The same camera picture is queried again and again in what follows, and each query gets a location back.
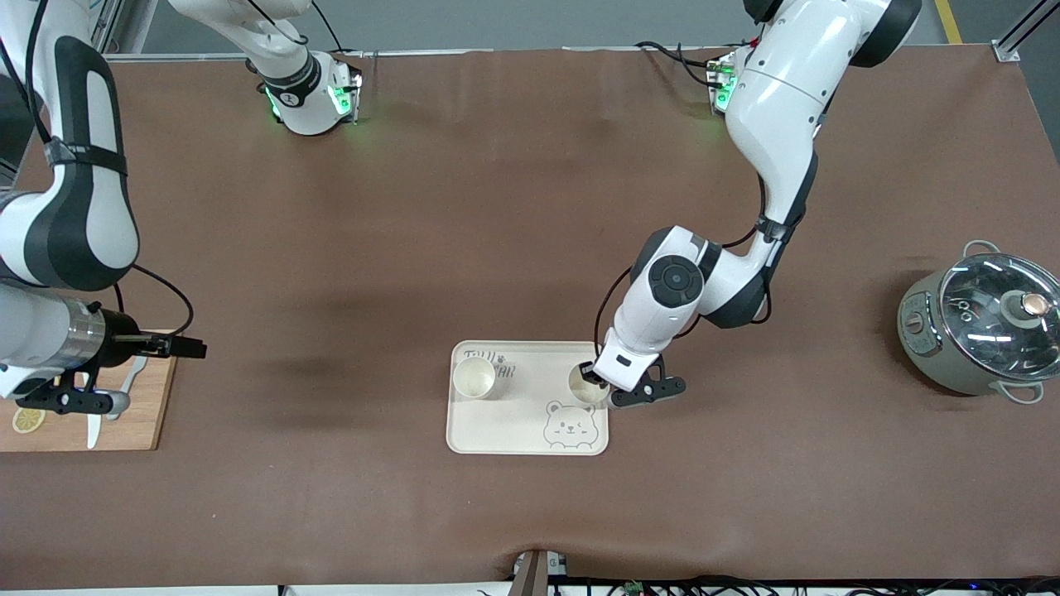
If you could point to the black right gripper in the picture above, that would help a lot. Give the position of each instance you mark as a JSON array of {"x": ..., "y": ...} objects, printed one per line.
[{"x": 122, "y": 346}]

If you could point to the white plastic cup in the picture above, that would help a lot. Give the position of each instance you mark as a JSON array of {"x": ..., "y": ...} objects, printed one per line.
[
  {"x": 474, "y": 379},
  {"x": 584, "y": 391}
]

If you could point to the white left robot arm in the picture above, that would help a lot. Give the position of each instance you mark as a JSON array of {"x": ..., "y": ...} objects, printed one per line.
[{"x": 778, "y": 108}]

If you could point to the grey plastic knife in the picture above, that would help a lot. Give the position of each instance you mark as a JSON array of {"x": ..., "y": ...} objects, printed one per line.
[{"x": 137, "y": 372}]

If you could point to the wooden cutting board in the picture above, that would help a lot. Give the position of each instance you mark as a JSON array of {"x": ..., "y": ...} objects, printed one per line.
[{"x": 141, "y": 422}]

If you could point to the cream tray with bear print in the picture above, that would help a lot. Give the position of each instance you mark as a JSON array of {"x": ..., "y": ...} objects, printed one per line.
[{"x": 513, "y": 422}]

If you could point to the white plastic knife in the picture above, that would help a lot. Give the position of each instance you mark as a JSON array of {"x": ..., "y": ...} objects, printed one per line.
[{"x": 93, "y": 430}]

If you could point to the lemon slice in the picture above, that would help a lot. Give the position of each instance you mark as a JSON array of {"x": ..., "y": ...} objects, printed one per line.
[{"x": 29, "y": 420}]

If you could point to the brown table cover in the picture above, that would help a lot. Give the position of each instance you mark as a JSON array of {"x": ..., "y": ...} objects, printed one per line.
[{"x": 414, "y": 207}]

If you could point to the grey electric pot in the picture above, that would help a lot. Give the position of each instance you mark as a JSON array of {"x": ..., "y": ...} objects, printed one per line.
[{"x": 923, "y": 343}]

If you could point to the glass pot lid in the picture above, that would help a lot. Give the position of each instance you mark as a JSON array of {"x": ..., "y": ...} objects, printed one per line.
[{"x": 985, "y": 319}]

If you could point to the camera stand post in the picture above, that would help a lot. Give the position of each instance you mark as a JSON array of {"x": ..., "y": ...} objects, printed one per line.
[{"x": 530, "y": 575}]

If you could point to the aluminium frame profile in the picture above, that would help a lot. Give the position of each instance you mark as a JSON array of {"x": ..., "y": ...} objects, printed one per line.
[
  {"x": 108, "y": 29},
  {"x": 1023, "y": 33}
]

